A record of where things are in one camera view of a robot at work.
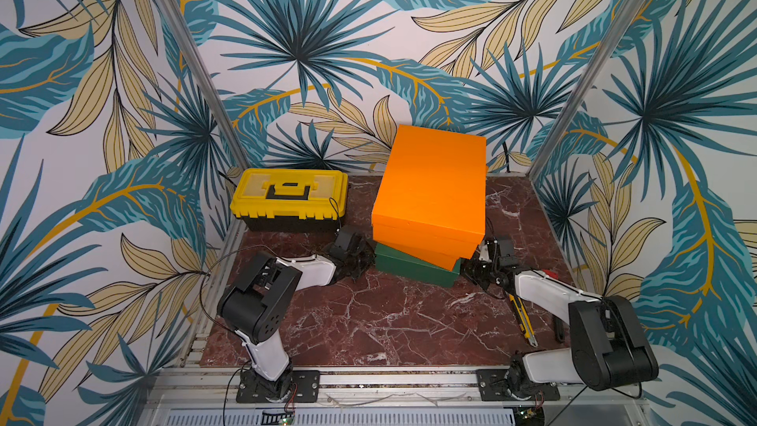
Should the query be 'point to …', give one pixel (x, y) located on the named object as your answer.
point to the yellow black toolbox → (291, 199)
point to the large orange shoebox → (441, 250)
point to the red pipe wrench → (551, 273)
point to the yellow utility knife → (523, 319)
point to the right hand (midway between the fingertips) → (456, 266)
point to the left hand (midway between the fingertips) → (381, 258)
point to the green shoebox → (407, 264)
